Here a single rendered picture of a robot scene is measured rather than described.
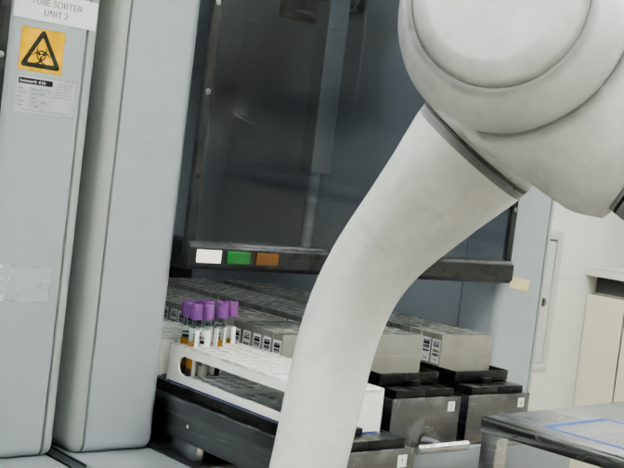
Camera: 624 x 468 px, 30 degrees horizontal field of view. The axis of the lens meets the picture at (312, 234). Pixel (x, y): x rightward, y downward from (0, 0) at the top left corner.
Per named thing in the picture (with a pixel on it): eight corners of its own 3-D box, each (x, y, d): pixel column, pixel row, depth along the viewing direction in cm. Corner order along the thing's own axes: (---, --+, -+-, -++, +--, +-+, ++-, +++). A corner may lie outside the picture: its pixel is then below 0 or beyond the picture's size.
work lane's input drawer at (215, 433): (18, 383, 173) (24, 322, 172) (99, 380, 182) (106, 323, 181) (342, 537, 117) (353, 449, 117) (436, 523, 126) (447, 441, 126)
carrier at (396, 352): (409, 372, 172) (414, 332, 171) (420, 375, 170) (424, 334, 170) (351, 374, 164) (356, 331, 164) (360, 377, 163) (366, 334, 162)
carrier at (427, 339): (469, 368, 183) (474, 330, 183) (478, 370, 182) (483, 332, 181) (417, 369, 176) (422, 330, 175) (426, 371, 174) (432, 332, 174)
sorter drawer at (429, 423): (123, 353, 208) (128, 303, 208) (187, 352, 217) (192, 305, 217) (409, 461, 153) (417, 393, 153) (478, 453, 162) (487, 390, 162)
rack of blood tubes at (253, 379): (162, 388, 147) (167, 340, 146) (226, 386, 153) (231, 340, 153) (313, 448, 124) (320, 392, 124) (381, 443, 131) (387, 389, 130)
